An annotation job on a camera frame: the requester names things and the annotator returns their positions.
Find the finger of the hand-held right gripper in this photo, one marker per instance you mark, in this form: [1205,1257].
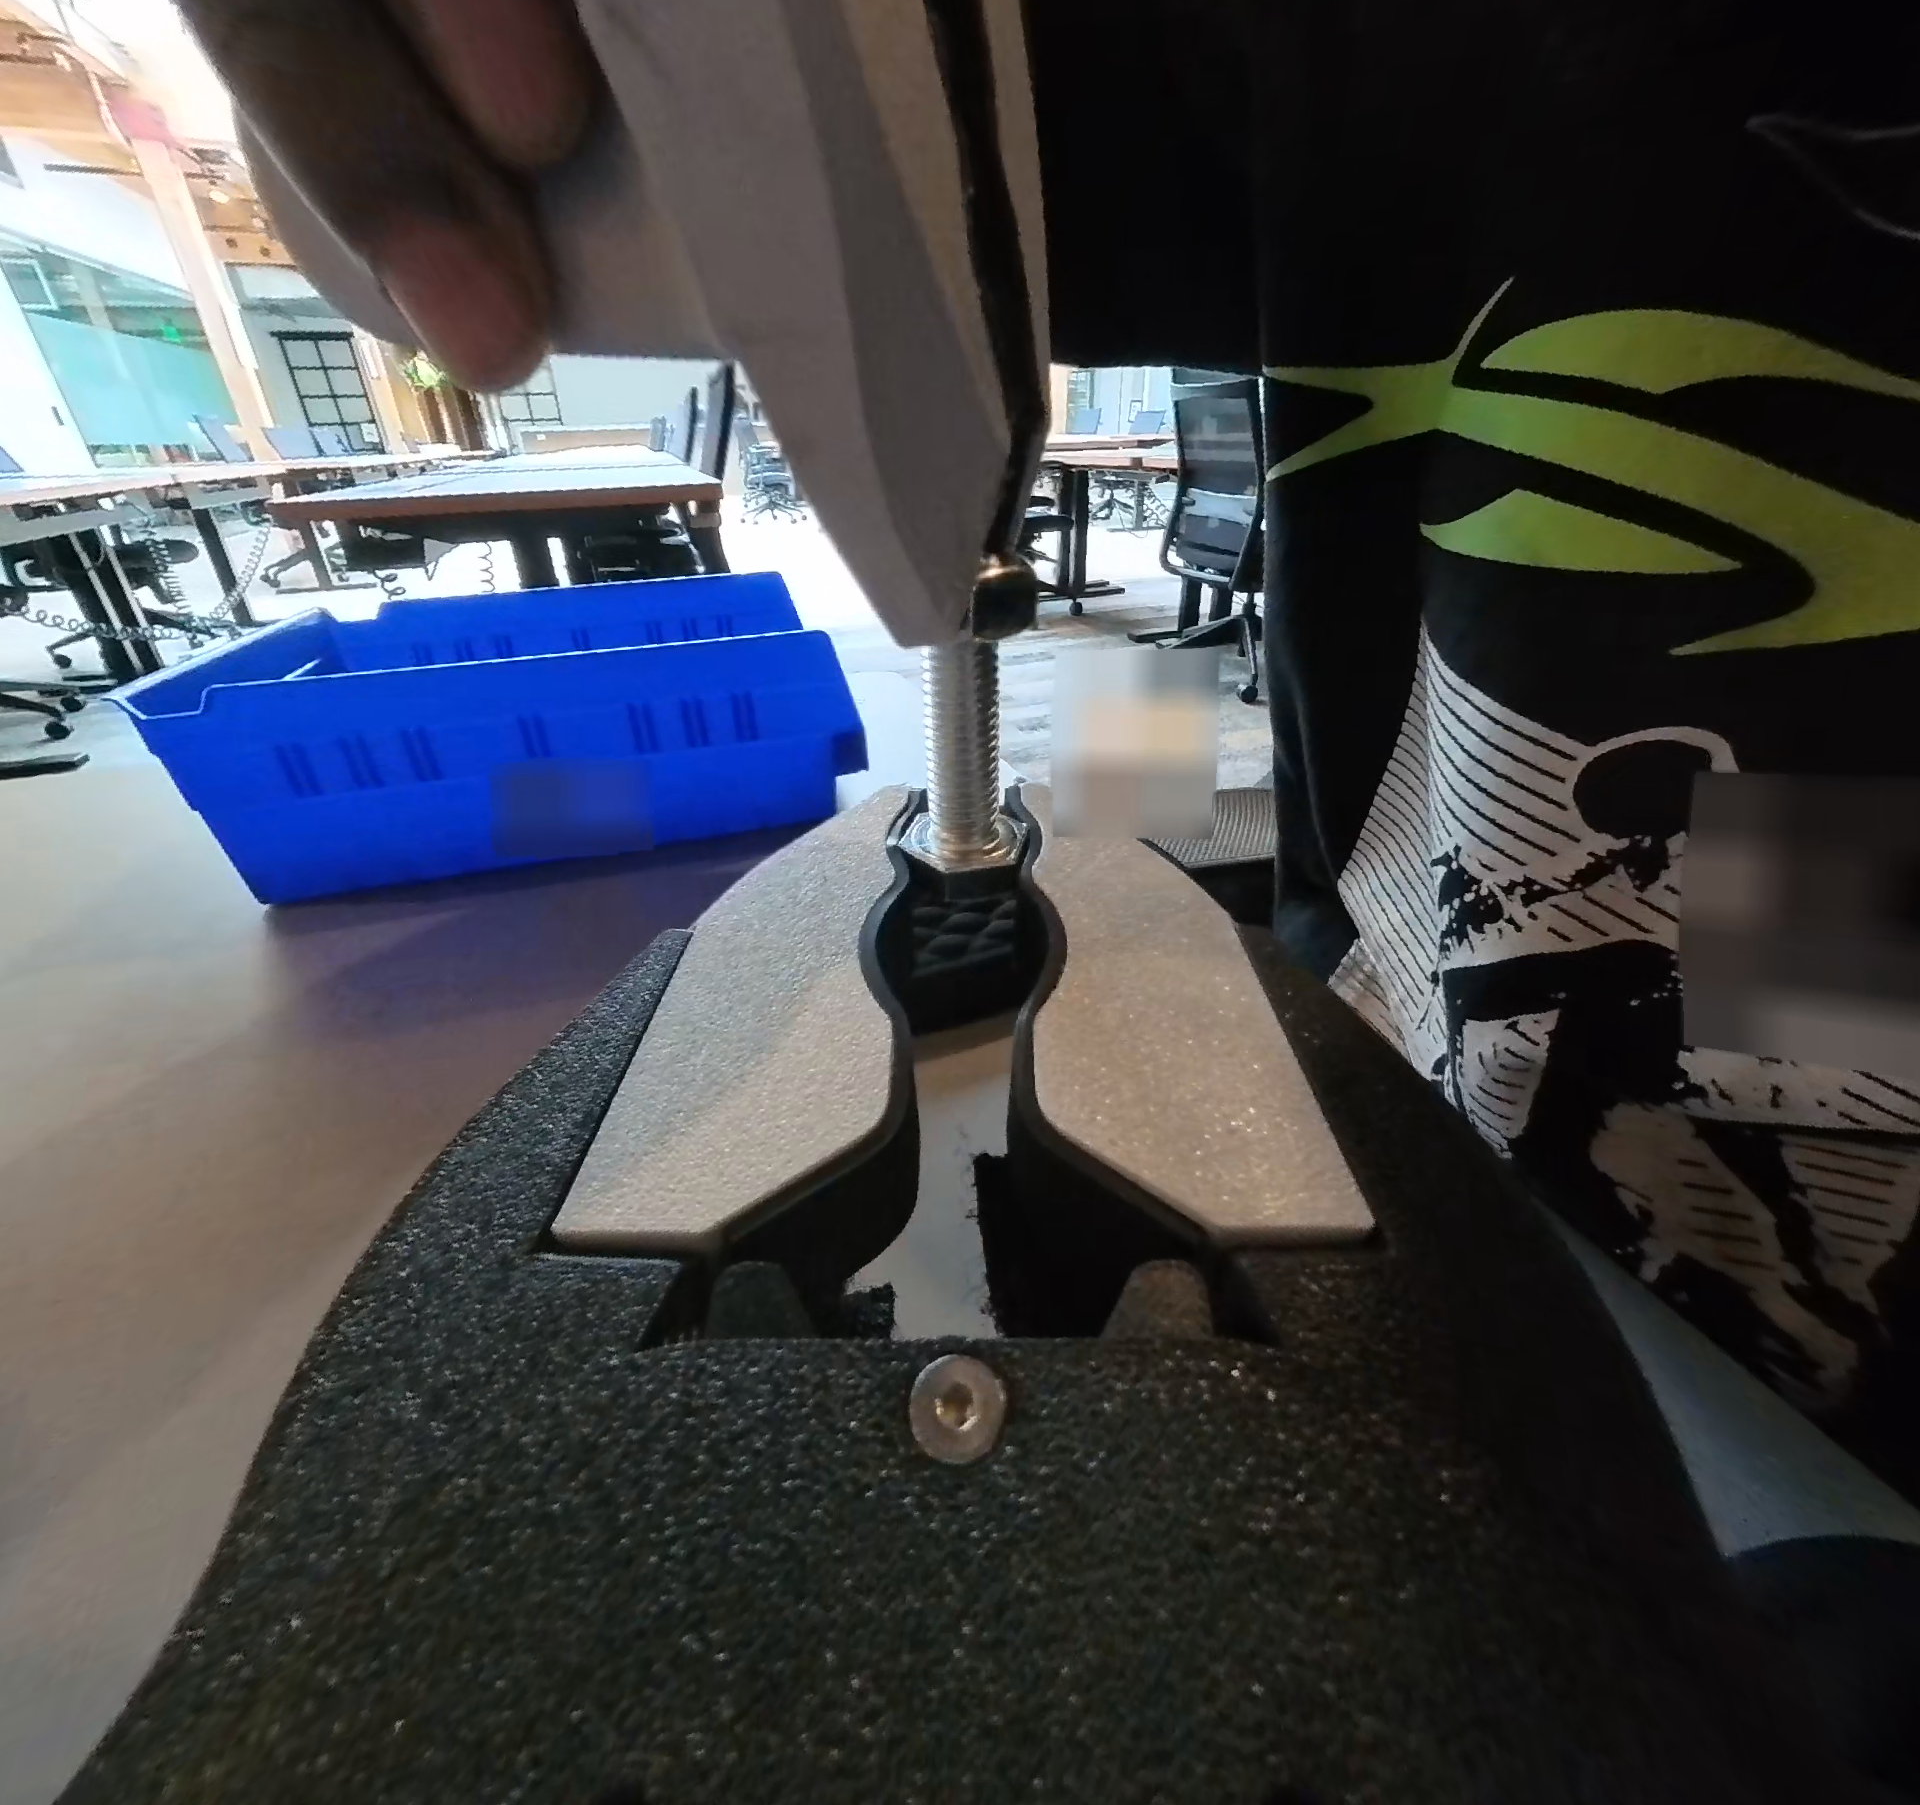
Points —
[1010,187]
[811,216]

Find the black mesh office chair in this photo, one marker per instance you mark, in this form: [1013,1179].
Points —
[1218,515]

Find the large blue plastic bin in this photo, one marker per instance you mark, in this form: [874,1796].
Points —
[422,786]

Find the long row of desks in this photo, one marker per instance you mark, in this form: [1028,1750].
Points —
[136,502]

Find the person's black printed shirt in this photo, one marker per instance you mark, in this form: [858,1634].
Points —
[1577,560]

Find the silver threaded bolt black head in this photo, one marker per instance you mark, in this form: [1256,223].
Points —
[959,742]

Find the person's right hand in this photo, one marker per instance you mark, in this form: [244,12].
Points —
[391,65]

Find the wooden desk black legs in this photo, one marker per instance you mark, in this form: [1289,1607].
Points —
[1105,454]

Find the wooden top desk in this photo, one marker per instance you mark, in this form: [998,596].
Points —
[511,486]

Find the silver hex nut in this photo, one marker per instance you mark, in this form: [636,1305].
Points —
[959,867]

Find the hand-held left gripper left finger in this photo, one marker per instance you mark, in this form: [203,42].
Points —
[752,1056]

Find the small blue plastic bin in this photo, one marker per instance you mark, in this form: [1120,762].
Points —
[602,621]

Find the black framed window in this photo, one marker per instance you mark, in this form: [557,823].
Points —
[334,387]

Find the glass partition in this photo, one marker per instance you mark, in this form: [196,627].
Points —
[106,351]

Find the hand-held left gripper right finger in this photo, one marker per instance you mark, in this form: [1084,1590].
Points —
[1187,1072]

